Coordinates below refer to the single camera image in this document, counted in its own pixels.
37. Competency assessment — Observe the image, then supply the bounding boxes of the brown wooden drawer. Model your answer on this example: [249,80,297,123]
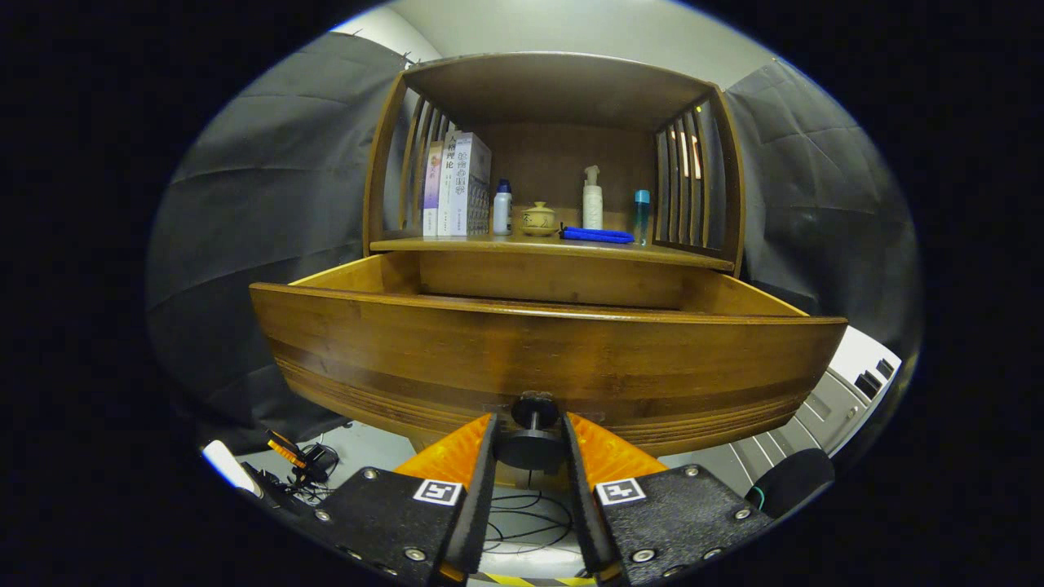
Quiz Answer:
[249,249,849,457]

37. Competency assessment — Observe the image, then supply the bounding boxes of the white patterned cover book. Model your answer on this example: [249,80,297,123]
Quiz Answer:
[450,132,493,237]

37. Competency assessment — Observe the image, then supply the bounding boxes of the yellow lidded teacup with saucer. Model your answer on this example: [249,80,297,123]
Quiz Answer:
[521,201,560,238]

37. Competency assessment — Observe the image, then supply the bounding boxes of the pink purple book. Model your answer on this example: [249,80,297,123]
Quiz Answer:
[422,140,445,239]

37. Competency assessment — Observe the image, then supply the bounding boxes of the white cylindrical object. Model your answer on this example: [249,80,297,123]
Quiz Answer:
[201,440,266,498]

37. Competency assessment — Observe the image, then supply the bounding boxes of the black floor cables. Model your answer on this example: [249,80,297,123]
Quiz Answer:
[245,440,576,555]

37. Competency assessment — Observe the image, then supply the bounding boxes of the white pump bottle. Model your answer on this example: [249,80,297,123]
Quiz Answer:
[582,166,604,231]

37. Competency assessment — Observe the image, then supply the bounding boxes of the brown wooden countertop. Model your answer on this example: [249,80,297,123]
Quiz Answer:
[369,228,735,272]

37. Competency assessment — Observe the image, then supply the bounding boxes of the white grey appliance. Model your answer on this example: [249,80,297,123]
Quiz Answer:
[701,326,902,498]

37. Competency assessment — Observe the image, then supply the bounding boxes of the black drawer knob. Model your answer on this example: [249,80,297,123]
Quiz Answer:
[493,391,568,472]

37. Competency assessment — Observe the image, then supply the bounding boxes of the blue folded cloth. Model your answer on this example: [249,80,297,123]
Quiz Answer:
[560,225,635,245]

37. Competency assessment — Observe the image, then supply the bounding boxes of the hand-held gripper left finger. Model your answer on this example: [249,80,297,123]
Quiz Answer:
[314,412,500,587]

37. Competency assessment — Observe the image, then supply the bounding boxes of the orange black tool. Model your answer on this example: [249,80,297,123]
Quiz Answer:
[265,430,311,470]

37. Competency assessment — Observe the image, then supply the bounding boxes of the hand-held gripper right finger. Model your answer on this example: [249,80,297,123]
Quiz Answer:
[561,412,774,587]

